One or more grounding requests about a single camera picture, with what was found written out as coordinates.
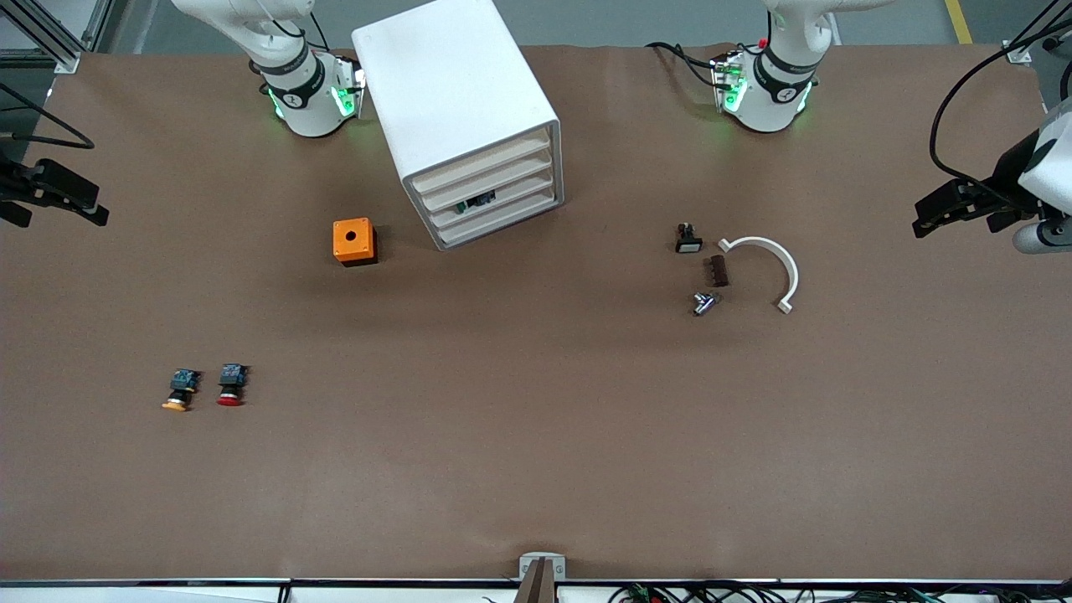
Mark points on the small silver blue connector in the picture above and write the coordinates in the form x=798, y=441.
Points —
x=703, y=303

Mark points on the brown contact block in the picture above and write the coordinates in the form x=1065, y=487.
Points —
x=716, y=271

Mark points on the white plastic drawer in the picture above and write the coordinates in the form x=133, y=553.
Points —
x=519, y=172

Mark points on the green push button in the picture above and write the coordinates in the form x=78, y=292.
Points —
x=481, y=200

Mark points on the yellow push button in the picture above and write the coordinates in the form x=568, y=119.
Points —
x=180, y=387

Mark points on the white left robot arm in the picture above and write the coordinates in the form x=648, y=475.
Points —
x=779, y=100

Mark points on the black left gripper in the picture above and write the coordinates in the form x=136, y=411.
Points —
x=1011, y=168

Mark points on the white drawer cabinet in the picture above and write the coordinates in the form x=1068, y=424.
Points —
x=452, y=84

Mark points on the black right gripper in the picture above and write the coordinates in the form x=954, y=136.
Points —
x=18, y=186

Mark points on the red push button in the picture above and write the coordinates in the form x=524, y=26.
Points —
x=230, y=383

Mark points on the white curved bracket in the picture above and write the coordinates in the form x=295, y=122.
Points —
x=766, y=244

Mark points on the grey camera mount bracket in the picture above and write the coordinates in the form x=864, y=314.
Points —
x=542, y=569

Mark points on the orange box with hole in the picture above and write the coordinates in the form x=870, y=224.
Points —
x=352, y=239

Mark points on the black white switch button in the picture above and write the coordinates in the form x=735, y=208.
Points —
x=688, y=241

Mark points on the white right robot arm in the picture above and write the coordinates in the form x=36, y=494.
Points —
x=306, y=100

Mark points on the aluminium frame profile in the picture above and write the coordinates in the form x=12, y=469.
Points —
x=1017, y=52
x=63, y=52

